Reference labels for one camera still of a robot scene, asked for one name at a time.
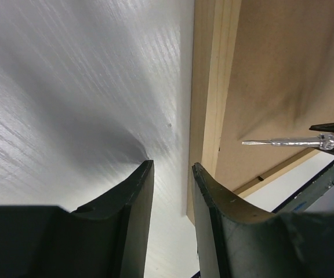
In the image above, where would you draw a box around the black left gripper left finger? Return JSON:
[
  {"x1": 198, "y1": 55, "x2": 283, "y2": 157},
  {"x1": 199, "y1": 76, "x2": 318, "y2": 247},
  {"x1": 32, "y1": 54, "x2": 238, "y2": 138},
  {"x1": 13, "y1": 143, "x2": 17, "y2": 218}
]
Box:
[{"x1": 0, "y1": 160, "x2": 154, "y2": 277}]

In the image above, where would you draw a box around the clear handled screwdriver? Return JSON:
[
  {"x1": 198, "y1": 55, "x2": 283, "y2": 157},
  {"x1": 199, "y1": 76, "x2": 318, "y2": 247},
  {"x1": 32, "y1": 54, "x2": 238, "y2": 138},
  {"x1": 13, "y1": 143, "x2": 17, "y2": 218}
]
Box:
[{"x1": 242, "y1": 133, "x2": 334, "y2": 151}]

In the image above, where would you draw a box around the wooden picture frame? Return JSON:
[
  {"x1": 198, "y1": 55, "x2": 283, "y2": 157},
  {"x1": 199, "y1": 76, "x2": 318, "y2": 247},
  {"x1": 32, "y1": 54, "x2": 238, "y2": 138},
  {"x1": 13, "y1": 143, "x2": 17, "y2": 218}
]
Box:
[{"x1": 186, "y1": 0, "x2": 334, "y2": 225}]

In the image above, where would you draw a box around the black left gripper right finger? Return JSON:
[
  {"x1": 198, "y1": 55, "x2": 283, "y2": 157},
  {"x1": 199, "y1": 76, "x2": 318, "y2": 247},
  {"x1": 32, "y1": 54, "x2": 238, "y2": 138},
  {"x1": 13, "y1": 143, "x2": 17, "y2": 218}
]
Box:
[{"x1": 192, "y1": 163, "x2": 334, "y2": 277}]

